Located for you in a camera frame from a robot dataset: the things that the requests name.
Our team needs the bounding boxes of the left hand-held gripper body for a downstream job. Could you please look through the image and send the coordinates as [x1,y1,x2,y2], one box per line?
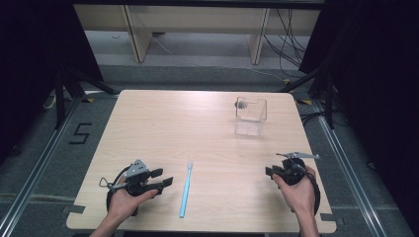
[99,159,159,198]

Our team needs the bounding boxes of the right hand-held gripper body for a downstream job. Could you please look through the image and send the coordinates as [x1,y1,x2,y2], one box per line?
[276,151,320,187]

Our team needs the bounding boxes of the person's right hand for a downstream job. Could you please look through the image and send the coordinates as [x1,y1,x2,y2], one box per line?
[272,165,318,215]

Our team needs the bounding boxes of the person's left hand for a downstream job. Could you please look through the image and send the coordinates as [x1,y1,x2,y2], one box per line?
[106,177,160,219]

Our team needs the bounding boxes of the light blue toothbrush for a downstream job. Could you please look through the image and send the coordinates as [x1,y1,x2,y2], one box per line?
[178,160,195,219]

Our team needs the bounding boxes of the clear square plastic container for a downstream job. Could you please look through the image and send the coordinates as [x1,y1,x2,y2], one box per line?
[233,96,268,138]

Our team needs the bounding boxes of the black tape floor mark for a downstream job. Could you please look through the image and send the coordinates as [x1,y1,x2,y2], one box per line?
[68,122,94,145]

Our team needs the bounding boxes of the black metal stand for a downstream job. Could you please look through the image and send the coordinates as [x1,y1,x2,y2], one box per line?
[53,64,119,130]
[278,65,336,130]

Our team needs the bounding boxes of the black curtain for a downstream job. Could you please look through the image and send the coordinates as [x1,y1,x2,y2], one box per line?
[0,0,104,166]
[298,0,419,228]

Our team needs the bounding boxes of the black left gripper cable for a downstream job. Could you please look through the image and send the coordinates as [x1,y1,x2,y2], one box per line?
[105,165,139,217]

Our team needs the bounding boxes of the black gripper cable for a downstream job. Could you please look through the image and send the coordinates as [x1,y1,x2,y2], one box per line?
[291,163,322,217]
[105,165,139,217]

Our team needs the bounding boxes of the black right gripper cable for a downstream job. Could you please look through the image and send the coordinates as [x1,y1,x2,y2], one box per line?
[291,163,322,217]

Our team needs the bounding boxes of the metal floor rail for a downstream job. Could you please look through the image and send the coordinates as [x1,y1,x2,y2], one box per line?
[311,100,389,237]
[0,97,83,237]

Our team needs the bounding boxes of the black floor cables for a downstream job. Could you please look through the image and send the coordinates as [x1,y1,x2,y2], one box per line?
[263,8,311,79]

